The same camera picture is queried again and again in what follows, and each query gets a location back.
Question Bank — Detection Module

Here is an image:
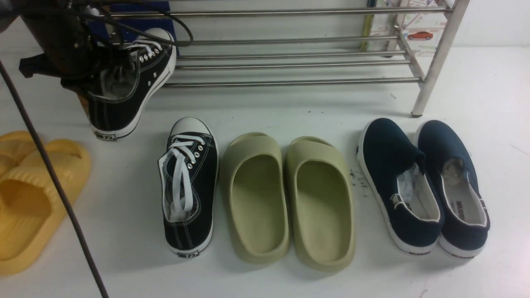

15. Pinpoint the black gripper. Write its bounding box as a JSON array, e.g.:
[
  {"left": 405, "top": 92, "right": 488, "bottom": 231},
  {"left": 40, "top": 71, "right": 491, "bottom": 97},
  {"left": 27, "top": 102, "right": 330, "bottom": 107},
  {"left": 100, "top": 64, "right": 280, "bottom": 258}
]
[{"left": 19, "top": 0, "right": 120, "bottom": 93}]

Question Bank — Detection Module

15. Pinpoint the black canvas sneaker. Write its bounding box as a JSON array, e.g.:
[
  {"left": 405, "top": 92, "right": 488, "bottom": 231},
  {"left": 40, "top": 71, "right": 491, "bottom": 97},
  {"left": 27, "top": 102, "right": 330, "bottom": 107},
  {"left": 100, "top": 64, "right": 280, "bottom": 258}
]
[
  {"left": 158, "top": 117, "right": 220, "bottom": 259},
  {"left": 87, "top": 36, "right": 178, "bottom": 141}
]

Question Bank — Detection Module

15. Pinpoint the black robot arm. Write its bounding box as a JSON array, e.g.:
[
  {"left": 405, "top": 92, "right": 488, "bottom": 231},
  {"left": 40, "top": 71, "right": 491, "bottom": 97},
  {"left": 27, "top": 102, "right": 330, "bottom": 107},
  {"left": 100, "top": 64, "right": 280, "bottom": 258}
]
[{"left": 1, "top": 0, "right": 112, "bottom": 93}]

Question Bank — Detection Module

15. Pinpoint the navy slip-on shoe left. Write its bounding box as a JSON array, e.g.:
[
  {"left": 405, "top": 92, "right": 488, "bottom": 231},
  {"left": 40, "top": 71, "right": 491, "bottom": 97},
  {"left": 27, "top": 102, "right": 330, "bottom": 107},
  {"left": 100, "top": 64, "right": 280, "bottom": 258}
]
[{"left": 356, "top": 118, "right": 444, "bottom": 256}]

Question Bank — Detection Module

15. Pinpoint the navy slip-on shoe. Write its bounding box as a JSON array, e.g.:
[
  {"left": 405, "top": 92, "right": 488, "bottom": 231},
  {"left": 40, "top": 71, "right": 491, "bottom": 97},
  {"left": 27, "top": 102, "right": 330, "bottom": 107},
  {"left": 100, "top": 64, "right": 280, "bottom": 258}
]
[
  {"left": 415, "top": 120, "right": 491, "bottom": 259},
  {"left": 356, "top": 118, "right": 444, "bottom": 256}
]

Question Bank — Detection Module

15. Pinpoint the stainless steel shoe rack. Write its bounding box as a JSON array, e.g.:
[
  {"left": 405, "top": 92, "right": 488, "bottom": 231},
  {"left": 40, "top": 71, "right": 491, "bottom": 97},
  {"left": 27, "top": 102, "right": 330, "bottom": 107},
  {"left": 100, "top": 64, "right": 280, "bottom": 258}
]
[{"left": 112, "top": 0, "right": 470, "bottom": 118}]

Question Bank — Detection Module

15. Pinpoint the navy slip-on shoe right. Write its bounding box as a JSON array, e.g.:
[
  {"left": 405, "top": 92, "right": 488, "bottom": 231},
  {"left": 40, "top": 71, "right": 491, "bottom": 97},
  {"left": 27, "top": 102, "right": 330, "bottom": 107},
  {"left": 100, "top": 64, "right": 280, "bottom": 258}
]
[{"left": 415, "top": 120, "right": 491, "bottom": 259}]

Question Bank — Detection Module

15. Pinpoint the yellow slide left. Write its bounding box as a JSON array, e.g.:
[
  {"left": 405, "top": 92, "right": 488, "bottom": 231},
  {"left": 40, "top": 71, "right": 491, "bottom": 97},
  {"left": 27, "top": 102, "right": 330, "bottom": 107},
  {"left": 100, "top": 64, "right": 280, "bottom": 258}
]
[{"left": 0, "top": 131, "right": 36, "bottom": 176}]

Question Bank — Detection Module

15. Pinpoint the yellow slide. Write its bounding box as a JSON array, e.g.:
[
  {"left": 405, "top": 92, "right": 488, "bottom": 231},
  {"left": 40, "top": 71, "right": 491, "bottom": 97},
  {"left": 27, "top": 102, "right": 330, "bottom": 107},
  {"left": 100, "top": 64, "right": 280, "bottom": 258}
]
[
  {"left": 0, "top": 131, "right": 36, "bottom": 176},
  {"left": 0, "top": 139, "right": 91, "bottom": 275}
]

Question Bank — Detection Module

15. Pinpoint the yellow slide right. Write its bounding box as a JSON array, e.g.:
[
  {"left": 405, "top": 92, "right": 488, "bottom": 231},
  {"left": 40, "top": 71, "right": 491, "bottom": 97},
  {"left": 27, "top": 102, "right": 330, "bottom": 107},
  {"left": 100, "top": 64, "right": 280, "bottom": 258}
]
[{"left": 0, "top": 139, "right": 91, "bottom": 275}]

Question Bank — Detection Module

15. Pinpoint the olive green slide left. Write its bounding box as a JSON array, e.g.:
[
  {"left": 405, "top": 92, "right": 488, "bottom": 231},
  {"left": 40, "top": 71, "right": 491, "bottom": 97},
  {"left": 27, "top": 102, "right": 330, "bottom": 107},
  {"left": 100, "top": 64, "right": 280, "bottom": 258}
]
[{"left": 220, "top": 132, "right": 290, "bottom": 265}]

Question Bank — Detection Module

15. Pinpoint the olive green slide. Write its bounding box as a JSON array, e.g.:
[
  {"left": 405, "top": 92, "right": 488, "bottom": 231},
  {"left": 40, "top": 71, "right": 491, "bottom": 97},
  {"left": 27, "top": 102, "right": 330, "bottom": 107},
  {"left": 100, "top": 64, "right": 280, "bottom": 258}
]
[
  {"left": 284, "top": 136, "right": 355, "bottom": 273},
  {"left": 220, "top": 132, "right": 290, "bottom": 265}
]

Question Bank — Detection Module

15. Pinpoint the olive green slide right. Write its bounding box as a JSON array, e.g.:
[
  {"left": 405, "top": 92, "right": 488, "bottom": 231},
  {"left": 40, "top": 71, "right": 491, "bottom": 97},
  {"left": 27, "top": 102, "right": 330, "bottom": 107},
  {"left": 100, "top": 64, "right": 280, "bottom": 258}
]
[{"left": 284, "top": 136, "right": 355, "bottom": 273}]

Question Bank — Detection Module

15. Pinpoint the poster with red car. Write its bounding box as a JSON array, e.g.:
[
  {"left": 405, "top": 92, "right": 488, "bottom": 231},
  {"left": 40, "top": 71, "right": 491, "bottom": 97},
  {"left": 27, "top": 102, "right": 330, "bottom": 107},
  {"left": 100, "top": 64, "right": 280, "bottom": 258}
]
[{"left": 363, "top": 0, "right": 447, "bottom": 57}]

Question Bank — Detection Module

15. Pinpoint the black cable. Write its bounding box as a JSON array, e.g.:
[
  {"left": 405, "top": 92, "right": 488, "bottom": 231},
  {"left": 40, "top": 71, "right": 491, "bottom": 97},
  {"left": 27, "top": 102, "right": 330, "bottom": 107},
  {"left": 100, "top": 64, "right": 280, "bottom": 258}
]
[{"left": 0, "top": 0, "right": 194, "bottom": 298}]

